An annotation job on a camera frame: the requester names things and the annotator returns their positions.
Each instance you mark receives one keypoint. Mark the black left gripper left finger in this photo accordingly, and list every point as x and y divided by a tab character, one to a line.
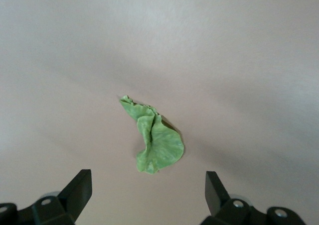
74	197

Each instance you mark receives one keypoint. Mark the green lettuce leaf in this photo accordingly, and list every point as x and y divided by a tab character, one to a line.
162	145

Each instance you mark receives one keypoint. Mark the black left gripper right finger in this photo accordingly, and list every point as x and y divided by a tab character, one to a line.
219	197

